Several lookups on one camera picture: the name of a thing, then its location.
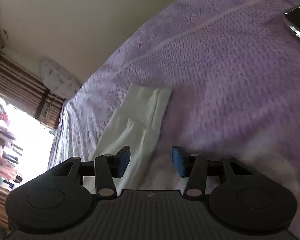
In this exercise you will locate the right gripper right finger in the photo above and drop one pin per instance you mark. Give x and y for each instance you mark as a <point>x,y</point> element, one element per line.
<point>197,168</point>

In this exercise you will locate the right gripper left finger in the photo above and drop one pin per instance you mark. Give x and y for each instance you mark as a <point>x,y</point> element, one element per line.
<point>104,169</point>

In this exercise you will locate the white Nevada sweatshirt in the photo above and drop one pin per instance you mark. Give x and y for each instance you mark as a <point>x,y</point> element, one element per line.
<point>135,123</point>

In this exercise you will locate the purple bedspread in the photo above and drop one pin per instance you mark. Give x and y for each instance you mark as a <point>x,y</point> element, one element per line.
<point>234,69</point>

